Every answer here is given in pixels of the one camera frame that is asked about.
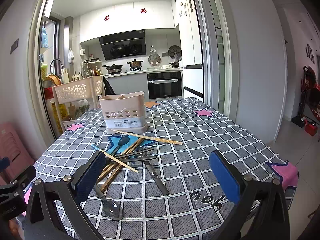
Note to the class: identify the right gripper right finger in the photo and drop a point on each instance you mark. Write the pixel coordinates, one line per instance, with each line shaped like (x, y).
(272, 218)

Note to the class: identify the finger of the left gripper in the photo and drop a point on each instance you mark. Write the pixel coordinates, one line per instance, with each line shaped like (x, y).
(4, 163)

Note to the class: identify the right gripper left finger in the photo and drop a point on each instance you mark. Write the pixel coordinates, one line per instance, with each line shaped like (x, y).
(42, 220)

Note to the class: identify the black handled steel spoon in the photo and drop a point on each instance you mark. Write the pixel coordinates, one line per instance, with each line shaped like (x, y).
(110, 208)

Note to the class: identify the brown wooden chopstick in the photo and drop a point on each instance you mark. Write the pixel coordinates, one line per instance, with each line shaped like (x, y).
(117, 158)
(112, 176)
(110, 167)

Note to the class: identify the blue patterned chopstick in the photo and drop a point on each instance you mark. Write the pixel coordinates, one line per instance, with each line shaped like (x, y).
(113, 158)

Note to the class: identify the dark blue spoon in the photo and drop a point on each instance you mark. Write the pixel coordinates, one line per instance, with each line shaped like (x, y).
(123, 141)

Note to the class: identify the orange dotted chopstick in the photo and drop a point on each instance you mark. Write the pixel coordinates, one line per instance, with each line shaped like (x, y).
(150, 138)

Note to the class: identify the kitchen faucet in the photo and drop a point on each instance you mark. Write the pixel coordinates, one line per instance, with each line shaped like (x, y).
(56, 66)

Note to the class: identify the pink plastic stool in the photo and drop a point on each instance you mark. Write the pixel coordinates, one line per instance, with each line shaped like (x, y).
(13, 148)

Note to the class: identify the beige perforated storage cart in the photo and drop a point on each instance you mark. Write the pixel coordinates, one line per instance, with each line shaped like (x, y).
(83, 89)

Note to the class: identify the grey checked star tablecloth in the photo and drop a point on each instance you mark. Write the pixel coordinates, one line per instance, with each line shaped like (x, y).
(196, 205)

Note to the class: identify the pink plastic utensil holder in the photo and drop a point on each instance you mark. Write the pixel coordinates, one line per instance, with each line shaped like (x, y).
(124, 113)

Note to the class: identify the black wok on stove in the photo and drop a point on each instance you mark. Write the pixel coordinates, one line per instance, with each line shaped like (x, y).
(113, 69)

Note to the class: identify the black built-in oven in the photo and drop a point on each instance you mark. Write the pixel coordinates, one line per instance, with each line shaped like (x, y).
(164, 85)

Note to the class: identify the steel cooking pot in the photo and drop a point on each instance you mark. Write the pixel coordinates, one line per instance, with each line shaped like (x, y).
(135, 64)

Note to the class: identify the black range hood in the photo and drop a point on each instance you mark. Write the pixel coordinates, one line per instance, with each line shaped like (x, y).
(124, 44)

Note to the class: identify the white refrigerator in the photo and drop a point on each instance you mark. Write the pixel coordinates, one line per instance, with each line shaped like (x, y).
(185, 17)

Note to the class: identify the white upper cabinets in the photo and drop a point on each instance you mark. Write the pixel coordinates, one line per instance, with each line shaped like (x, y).
(126, 17)

